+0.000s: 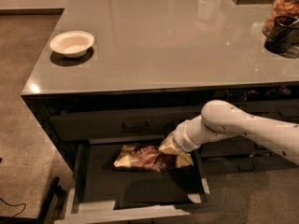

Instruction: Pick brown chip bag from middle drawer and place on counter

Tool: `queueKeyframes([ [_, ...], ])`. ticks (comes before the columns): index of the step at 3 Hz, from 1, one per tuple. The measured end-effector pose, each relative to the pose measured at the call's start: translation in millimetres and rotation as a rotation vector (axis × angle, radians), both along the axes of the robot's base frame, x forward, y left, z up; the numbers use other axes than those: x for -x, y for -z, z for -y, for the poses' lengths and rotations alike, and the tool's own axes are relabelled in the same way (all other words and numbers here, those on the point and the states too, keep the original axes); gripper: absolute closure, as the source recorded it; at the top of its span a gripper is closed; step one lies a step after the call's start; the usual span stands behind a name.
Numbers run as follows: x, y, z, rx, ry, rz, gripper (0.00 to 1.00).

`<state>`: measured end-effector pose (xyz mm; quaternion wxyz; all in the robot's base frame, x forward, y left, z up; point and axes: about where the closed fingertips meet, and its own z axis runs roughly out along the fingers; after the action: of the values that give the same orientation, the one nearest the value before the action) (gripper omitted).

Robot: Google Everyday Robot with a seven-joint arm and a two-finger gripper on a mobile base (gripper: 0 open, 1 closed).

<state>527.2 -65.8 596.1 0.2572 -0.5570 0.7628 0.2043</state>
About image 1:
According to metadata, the grey bottom right drawer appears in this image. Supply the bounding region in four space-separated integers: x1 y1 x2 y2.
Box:
201 155 297 175

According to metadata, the grey top right drawer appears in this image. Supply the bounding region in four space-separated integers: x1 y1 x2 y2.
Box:
236 99 299 123

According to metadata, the black mesh cup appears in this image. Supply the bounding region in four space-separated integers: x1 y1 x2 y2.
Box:
264 15 299 53

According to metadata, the grey middle right drawer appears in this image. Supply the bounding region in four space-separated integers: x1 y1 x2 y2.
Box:
199 136 270 158

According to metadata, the white paper bowl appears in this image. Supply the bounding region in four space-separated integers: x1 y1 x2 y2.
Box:
50 31 94 58

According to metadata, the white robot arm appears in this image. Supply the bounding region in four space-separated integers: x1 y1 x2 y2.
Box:
159 100 299 164

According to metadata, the glass jar of nuts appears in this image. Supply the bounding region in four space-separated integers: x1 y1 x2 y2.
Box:
262 0 299 35

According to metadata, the black cable on floor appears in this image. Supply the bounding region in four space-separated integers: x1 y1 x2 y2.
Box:
0 197 27 221

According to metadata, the grey top left drawer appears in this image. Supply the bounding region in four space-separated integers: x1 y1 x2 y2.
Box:
50 105 201 144

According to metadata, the open grey middle drawer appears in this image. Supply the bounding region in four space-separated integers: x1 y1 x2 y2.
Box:
55 144 222 224

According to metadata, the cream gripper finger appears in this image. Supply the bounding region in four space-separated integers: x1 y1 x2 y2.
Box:
176 151 193 167
159 132 180 155

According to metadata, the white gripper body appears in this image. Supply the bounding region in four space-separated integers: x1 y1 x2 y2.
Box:
172 115 219 153

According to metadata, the brown sea salt chip bag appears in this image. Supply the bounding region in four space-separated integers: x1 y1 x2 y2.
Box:
114 145 183 172

